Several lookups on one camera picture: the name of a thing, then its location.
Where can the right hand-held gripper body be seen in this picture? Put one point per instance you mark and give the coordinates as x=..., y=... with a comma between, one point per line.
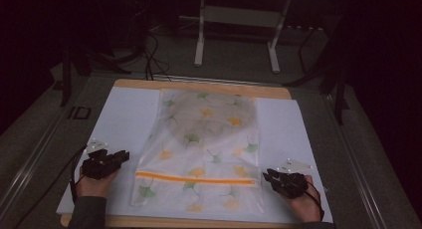
x=292, y=184

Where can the black floor bracket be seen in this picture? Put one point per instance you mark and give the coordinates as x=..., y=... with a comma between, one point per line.
x=79, y=113

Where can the black metal stand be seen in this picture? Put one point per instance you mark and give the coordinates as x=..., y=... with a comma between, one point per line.
x=66, y=76
x=338, y=86

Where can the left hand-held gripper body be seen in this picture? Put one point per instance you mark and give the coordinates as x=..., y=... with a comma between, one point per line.
x=99, y=167

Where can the wooden table board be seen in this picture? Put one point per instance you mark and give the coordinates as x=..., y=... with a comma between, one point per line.
x=205, y=85

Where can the metal floor rail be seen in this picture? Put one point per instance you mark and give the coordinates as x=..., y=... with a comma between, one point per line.
x=212, y=79
x=30, y=162
x=355, y=162

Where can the leaf print mesh laundry bag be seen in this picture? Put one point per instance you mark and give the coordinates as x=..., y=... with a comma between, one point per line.
x=199, y=185

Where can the white table mat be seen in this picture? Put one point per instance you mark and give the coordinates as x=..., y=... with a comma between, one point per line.
x=129, y=119

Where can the white metal stand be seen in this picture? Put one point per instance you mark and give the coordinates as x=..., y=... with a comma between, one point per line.
x=244, y=16

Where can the person's left hand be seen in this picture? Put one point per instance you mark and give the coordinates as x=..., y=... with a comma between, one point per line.
x=94, y=187

